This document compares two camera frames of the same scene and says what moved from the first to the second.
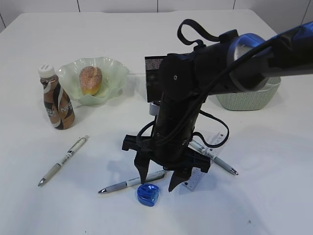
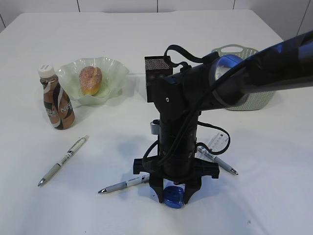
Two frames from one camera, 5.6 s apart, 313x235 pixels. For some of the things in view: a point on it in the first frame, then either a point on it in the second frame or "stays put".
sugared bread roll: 91,78 stays put
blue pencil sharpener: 147,194 → 173,194
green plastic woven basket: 251,100 stays put
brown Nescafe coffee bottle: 59,105 stays put
